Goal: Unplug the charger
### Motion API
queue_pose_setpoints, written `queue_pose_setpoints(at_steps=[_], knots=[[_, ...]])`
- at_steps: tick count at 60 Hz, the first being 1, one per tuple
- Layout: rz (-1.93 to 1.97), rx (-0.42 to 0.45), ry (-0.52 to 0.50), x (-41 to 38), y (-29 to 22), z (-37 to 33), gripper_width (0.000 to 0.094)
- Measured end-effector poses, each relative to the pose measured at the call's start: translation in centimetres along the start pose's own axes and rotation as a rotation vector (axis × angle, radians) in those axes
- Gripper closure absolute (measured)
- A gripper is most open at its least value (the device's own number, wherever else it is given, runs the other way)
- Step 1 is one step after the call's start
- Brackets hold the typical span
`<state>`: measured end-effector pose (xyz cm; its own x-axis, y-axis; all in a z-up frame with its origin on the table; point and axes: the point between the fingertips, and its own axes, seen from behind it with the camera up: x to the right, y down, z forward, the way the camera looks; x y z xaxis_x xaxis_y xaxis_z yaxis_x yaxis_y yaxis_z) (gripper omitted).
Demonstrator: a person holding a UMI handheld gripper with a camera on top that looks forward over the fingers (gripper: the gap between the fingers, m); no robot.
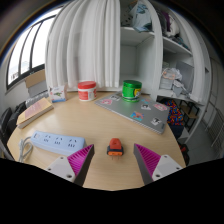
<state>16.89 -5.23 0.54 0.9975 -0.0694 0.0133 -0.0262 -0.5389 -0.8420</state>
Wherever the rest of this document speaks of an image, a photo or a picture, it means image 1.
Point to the green round tin can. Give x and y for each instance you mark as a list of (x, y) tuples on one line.
[(131, 90)]

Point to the black-framed window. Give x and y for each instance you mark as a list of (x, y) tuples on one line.
[(30, 50)]

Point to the multicoloured patterned bag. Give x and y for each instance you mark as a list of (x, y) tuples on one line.
[(175, 113)]

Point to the white radiator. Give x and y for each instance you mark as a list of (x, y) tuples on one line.
[(36, 99)]

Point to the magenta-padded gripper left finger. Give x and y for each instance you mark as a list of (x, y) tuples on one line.
[(63, 166)]

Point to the white curtain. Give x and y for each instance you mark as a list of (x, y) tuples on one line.
[(83, 43)]

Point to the black chair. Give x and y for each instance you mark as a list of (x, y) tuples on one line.
[(8, 123)]

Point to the small white printed box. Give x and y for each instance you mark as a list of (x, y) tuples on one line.
[(58, 94)]

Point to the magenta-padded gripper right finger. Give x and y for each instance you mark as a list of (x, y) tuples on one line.
[(163, 165)]

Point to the orange and black charger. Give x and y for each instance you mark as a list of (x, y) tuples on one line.
[(115, 146)]

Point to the white jar with red lid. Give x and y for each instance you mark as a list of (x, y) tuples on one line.
[(87, 92)]

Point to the grey laptop with stickers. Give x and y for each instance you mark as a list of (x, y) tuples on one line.
[(133, 111)]

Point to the yellow and pink book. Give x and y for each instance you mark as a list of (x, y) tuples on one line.
[(35, 110)]

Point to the brown cardboard box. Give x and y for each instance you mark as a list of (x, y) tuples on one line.
[(36, 81)]

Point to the light blue power strip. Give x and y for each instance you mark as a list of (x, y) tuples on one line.
[(56, 141)]

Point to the white shelf unit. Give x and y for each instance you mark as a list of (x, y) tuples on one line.
[(146, 56)]

